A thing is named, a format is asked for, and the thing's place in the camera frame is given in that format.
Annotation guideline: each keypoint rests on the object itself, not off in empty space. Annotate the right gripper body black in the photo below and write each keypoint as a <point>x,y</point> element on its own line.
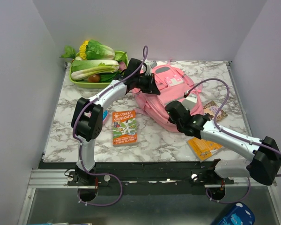
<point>179,126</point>

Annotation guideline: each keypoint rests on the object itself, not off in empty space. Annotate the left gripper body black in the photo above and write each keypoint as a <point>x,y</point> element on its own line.
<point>144,83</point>

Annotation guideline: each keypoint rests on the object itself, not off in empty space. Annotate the pink student backpack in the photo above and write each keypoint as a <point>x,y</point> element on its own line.
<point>172,84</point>

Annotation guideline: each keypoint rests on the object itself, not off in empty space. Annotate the illustrated picture book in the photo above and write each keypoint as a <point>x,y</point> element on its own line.
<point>211,108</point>

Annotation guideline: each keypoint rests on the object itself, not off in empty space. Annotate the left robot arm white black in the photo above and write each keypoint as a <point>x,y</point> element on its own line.
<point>87,121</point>

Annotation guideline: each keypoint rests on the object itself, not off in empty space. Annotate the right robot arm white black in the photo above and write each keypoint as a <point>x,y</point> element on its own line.
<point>263,155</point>

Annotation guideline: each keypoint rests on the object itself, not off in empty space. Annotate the orange yellow booklet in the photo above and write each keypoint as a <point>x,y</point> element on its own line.
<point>203,149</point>

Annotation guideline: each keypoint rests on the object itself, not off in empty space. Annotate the purple toy vegetable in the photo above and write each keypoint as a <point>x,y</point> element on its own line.
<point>122,66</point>

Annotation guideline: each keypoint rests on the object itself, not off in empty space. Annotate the brown toy mushroom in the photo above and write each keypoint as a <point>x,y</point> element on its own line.
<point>94,78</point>

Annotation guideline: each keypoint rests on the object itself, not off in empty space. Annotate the orange treehouse book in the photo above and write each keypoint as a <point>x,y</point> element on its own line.
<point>124,128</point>

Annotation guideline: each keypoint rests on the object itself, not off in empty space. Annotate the pink pencil case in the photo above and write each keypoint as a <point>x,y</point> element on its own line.
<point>105,116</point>

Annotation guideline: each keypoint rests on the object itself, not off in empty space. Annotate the upper toy cabbage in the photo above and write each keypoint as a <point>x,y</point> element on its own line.
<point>97,51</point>

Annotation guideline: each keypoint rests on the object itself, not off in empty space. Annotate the green plastic tray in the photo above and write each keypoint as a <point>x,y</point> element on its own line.
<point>106,78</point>

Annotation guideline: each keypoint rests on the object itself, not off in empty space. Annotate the yellow artificial flower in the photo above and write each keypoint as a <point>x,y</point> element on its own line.
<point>82,50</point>

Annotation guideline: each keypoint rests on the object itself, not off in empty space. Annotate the green artificial leaf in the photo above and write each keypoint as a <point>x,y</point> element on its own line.
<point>69,52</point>

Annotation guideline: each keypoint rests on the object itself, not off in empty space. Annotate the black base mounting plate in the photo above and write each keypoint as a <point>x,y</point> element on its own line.
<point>146,178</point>

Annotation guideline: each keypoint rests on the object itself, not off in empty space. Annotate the blue pencil case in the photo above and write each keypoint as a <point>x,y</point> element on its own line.
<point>235,214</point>

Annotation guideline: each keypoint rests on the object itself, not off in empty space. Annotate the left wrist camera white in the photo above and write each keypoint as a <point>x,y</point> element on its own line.
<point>149,66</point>

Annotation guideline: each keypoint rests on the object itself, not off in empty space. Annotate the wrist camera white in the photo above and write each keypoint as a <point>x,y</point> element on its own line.
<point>149,66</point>
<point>190,101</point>

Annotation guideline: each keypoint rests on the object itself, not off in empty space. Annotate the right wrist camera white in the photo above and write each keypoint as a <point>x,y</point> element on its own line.
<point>190,101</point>

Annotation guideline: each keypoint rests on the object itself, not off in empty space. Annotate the aluminium rail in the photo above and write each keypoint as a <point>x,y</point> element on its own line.
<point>51,178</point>

